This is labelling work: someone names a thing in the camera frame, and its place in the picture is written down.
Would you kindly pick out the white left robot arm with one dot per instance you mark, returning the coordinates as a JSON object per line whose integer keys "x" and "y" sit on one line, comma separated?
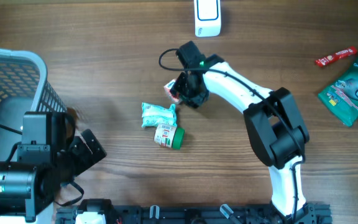
{"x": 45, "y": 159}

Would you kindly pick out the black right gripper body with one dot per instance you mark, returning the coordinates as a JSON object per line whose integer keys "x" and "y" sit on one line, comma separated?
{"x": 195, "y": 95}

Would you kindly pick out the red coffee stick sachet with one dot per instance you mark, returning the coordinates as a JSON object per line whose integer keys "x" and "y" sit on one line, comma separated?
{"x": 327, "y": 60}

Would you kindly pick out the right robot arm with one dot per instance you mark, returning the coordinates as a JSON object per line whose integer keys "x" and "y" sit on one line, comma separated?
{"x": 276, "y": 130}

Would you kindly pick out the mint green wipes packet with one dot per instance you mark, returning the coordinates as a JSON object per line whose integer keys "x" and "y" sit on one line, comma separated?
{"x": 153, "y": 115}

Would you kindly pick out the red tissue pack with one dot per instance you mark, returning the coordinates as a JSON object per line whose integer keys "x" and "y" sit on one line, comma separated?
{"x": 169, "y": 88}

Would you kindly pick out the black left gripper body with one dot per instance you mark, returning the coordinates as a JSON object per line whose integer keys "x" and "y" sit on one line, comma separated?
{"x": 78, "y": 157}

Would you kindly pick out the green gloves packet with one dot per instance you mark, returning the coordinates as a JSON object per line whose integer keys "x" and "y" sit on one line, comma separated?
{"x": 341, "y": 97}

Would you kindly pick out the white barcode scanner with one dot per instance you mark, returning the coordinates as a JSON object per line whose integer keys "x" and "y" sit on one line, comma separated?
{"x": 207, "y": 18}

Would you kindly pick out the grey plastic basket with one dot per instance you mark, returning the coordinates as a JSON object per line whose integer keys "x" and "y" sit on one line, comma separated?
{"x": 23, "y": 87}

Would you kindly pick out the jar with green lid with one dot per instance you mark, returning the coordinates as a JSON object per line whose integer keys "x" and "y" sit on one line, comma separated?
{"x": 169, "y": 136}

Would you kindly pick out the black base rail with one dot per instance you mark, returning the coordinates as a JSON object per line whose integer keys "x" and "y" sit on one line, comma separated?
{"x": 103, "y": 211}

